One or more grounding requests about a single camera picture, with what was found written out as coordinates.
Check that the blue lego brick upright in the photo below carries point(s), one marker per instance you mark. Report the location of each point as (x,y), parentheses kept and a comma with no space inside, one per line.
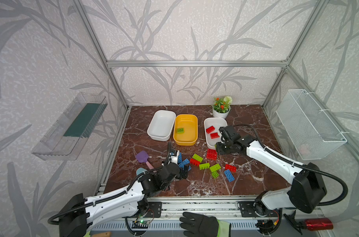
(179,159)

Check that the blue lego brick right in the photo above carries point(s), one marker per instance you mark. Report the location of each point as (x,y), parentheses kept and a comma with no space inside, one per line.
(228,174)

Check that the purple pink toy spatula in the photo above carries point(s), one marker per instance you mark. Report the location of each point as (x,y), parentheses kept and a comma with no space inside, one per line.
(142,157)

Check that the small green lego square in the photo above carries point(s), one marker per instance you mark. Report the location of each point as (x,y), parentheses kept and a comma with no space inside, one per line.
(215,174)

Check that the green lego brick top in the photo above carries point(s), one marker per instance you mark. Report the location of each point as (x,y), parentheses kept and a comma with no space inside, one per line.
(197,157)

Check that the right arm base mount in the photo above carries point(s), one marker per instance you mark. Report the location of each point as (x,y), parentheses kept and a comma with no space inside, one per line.
(249,208)

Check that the yellow rectangular bin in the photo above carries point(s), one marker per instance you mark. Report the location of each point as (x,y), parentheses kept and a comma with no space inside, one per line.
(190,124)

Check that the green lego brick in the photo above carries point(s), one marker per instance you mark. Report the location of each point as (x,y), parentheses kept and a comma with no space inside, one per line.
(197,157)
(215,168)
(204,166)

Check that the potted artificial flower plant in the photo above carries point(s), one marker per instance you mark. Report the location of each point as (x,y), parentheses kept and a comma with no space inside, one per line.
(222,106)

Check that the blue lego brick middle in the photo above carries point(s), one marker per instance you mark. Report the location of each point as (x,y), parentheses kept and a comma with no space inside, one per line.
(184,163)

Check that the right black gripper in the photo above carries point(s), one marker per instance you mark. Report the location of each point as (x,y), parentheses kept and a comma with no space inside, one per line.
(227,136)

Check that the red metal bottle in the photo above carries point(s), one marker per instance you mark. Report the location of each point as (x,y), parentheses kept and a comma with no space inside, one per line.
(318,224)

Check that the black clamp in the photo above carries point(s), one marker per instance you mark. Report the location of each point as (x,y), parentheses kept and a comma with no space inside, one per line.
(297,225)

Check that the left white rectangular bin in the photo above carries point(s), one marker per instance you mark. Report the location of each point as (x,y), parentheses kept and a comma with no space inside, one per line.
(161,125)

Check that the white wire mesh basket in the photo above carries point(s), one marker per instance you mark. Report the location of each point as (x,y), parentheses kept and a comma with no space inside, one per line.
(311,130)

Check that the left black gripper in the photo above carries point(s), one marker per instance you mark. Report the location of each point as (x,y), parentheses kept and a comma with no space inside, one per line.
(182,172)

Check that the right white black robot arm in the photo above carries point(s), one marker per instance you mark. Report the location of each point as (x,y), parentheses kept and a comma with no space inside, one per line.
(307,188)

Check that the clear plastic wall shelf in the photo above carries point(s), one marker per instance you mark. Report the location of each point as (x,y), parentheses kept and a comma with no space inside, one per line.
(67,137)

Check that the white rectangular bin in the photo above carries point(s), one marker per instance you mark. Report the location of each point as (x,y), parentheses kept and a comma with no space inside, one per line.
(217,123)
(161,125)

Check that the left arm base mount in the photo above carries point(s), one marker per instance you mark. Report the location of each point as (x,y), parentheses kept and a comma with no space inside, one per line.
(153,210)

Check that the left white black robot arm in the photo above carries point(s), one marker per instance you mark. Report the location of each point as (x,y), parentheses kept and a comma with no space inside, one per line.
(80,215)

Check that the right white rectangular bin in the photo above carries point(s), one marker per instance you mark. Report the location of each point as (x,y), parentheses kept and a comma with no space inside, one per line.
(217,123)

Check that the large red lego brick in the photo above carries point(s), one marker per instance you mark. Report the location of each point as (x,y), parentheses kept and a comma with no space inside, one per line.
(211,154)

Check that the black work glove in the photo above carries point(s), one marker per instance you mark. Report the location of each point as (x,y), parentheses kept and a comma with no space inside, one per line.
(198,225)

